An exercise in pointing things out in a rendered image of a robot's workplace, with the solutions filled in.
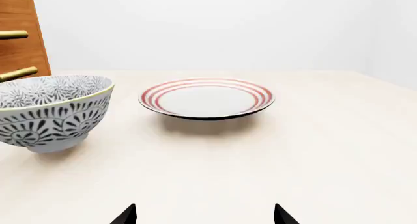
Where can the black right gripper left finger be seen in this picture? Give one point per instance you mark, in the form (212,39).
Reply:
(127,216)

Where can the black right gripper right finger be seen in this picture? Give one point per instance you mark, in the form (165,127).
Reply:
(282,216)

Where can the wooden drawer cabinet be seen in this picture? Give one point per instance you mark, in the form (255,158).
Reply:
(19,19)

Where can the white bowl with black pattern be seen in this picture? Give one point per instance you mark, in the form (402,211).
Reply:
(49,116)

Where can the white plate with red rings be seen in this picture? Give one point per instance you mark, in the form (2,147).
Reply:
(206,99)

